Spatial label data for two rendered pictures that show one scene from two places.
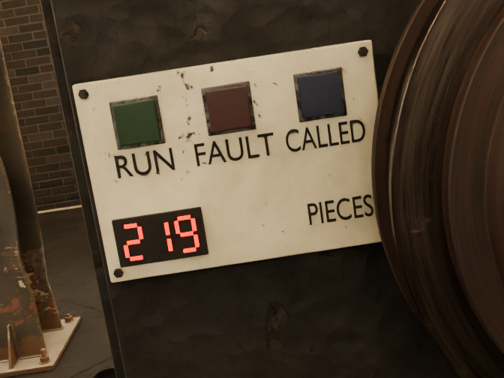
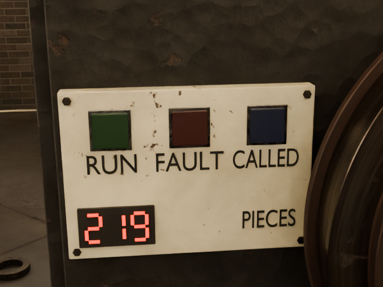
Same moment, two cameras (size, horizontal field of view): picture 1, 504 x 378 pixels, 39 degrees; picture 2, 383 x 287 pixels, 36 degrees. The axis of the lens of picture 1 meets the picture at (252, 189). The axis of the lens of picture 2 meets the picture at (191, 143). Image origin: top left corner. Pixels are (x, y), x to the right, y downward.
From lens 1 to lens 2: 12 cm
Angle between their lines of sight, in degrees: 7
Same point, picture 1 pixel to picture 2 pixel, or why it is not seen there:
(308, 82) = (259, 114)
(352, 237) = (275, 241)
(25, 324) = not seen: outside the picture
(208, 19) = (180, 49)
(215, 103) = (179, 123)
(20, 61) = not seen: outside the picture
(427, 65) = (375, 136)
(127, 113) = (102, 122)
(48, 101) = not seen: outside the picture
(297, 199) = (235, 206)
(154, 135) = (124, 143)
